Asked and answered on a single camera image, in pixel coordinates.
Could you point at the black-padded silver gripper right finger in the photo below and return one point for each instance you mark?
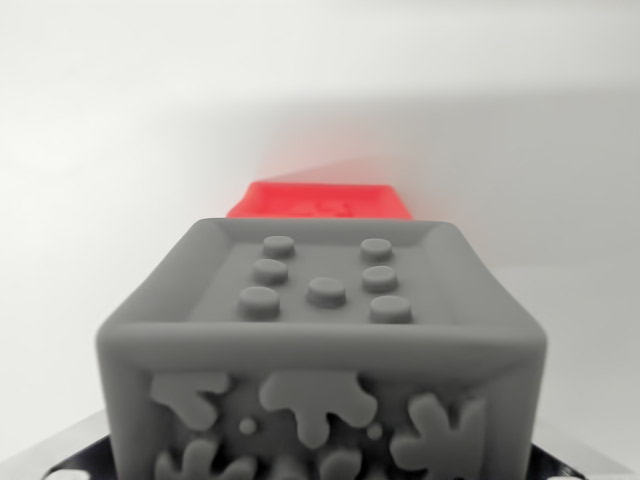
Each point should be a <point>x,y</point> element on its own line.
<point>552,465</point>

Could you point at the black-padded silver gripper left finger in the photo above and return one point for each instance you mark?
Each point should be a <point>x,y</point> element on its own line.
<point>75,457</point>

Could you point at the grey embossed cube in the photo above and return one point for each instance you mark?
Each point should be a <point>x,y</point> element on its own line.
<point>320,350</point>

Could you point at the red embossed cube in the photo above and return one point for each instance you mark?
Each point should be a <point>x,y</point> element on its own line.
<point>320,200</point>

